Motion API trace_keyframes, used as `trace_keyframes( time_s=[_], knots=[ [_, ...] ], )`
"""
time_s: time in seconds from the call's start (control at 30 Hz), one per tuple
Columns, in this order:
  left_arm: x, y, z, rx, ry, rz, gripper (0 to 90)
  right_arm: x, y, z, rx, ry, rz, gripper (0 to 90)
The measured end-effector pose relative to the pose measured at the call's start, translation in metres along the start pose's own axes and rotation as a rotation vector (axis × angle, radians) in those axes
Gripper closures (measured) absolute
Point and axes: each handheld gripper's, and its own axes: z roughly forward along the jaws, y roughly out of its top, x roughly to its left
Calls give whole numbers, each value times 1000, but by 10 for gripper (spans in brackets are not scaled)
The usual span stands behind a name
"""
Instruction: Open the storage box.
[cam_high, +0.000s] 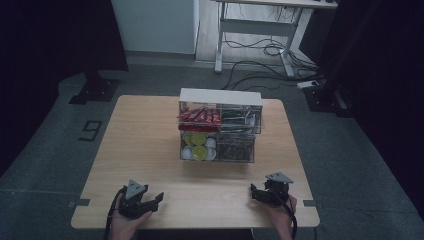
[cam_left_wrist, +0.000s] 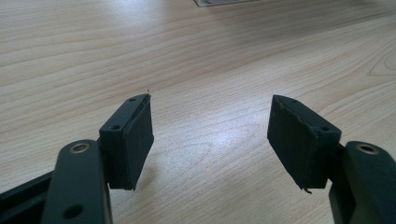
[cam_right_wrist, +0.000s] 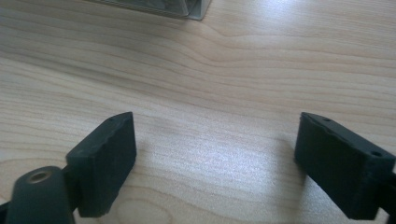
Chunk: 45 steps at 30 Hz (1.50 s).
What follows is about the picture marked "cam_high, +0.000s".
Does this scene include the dark curtain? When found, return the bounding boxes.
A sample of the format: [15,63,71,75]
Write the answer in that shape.
[0,0,130,178]
[314,0,424,221]

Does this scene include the person's left hand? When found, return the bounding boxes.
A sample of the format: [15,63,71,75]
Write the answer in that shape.
[110,199,154,240]

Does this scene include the row of red packets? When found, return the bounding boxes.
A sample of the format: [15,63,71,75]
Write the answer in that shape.
[177,106,222,133]

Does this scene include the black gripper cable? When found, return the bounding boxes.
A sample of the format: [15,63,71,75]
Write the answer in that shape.
[103,186,128,240]
[275,190,299,240]

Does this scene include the white-topped clear drawer organizer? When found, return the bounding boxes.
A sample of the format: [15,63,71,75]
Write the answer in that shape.
[176,87,265,164]

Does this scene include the white cabinet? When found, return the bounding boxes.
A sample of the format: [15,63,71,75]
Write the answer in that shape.
[111,0,201,55]

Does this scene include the pile of dark square packets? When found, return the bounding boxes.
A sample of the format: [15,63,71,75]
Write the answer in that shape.
[216,134,255,162]

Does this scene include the black floor cables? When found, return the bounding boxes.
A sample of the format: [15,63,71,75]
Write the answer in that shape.
[221,31,322,92]

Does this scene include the pile of dark stick packets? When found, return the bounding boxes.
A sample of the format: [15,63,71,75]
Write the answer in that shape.
[220,108,260,133]

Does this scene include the person's right hand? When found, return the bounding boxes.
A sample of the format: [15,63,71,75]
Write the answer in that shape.
[265,194,298,240]

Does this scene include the white power strip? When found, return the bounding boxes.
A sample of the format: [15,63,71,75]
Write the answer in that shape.
[296,80,320,90]

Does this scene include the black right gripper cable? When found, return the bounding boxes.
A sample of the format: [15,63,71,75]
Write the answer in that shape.
[275,190,299,240]

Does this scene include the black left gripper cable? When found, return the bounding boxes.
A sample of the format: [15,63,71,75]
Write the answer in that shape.
[103,186,128,240]

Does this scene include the black stand base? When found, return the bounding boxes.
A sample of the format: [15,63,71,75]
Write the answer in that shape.
[68,69,121,105]
[302,79,355,118]

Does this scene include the clear plastic drawer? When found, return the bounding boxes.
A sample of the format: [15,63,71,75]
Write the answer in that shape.
[176,101,265,135]
[179,130,256,164]

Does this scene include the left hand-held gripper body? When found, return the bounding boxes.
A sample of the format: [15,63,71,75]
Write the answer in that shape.
[117,179,158,221]

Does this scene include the white desk frame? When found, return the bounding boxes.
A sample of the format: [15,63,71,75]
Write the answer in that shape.
[213,0,339,78]

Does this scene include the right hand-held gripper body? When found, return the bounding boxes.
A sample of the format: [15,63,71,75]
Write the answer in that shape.
[262,171,295,207]

